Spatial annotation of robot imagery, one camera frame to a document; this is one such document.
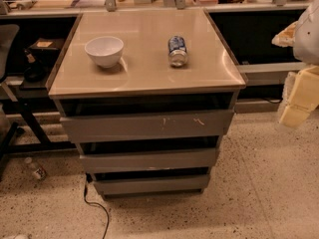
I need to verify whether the plastic bottle on floor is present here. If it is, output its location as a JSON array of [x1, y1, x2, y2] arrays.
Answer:
[[24, 157, 47, 180]]

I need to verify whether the grey top drawer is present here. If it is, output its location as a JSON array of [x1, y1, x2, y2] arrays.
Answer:
[[61, 110, 233, 143]]

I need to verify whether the grey drawer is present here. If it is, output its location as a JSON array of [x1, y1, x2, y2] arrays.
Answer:
[[80, 148, 218, 173], [93, 174, 210, 195], [61, 110, 233, 143]]

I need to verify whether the black box under desk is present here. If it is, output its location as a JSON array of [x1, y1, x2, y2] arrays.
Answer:
[[24, 38, 65, 83]]

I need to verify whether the blue soda can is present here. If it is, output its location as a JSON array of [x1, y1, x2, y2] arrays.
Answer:
[[168, 36, 188, 67]]

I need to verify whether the grey middle drawer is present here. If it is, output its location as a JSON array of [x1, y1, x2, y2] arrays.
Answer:
[[80, 148, 218, 173]]

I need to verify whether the white bowl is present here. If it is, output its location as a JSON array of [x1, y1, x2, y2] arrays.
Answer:
[[85, 36, 124, 68]]

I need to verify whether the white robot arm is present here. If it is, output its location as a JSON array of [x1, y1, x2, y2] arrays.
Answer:
[[271, 0, 319, 128]]

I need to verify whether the grey bottom drawer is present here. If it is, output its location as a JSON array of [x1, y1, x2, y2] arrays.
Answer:
[[93, 174, 210, 195]]

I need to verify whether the grey drawer cabinet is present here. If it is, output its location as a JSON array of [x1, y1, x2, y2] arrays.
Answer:
[[45, 7, 249, 201]]

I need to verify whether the black cable on floor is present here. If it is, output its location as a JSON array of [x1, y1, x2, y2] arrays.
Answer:
[[83, 172, 111, 239]]

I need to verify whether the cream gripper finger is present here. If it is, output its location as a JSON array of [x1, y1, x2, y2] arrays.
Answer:
[[278, 66, 319, 128], [271, 22, 297, 48]]

